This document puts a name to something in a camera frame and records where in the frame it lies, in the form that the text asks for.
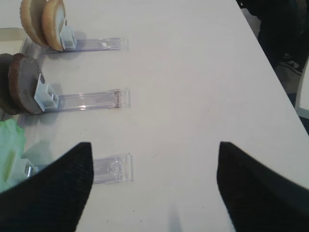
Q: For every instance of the clear bun pusher rack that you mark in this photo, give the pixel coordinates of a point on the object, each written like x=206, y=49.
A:
x=71, y=44

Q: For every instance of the front bun slice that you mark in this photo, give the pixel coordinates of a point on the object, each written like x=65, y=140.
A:
x=53, y=18

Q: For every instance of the black and white sneaker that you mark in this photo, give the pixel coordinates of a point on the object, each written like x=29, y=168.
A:
x=288, y=61

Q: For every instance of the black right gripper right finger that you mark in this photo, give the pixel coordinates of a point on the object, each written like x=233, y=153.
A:
x=257, y=198

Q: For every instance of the bun slice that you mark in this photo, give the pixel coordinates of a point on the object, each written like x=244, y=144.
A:
x=31, y=19
x=53, y=18

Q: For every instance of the green lettuce in holder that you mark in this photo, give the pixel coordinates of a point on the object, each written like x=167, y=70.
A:
x=12, y=142

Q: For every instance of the clear patty pusher rack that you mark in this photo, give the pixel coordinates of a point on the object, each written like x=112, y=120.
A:
x=50, y=102

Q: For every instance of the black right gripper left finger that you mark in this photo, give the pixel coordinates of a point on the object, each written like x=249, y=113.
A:
x=52, y=200

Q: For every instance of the brown meat patty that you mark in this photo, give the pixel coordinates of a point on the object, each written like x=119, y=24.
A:
x=24, y=73
x=6, y=102

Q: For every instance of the rear bun slice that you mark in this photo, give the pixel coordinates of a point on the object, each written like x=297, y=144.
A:
x=31, y=19

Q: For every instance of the clear lettuce pusher rack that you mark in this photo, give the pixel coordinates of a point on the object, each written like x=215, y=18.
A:
x=112, y=169

